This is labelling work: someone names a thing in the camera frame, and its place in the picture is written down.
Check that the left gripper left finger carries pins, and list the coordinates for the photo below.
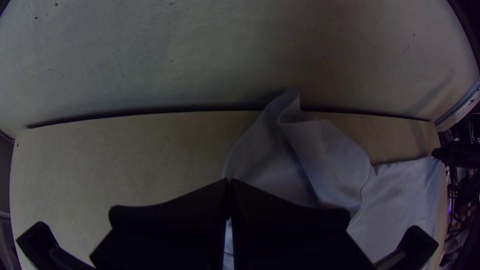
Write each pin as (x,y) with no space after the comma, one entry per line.
(168,236)

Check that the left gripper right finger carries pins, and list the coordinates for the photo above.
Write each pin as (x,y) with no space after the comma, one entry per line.
(292,240)

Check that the light grey t-shirt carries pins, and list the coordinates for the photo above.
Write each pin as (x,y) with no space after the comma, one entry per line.
(300,157)

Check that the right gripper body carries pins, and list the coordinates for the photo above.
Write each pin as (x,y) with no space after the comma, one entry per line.
(459,154)

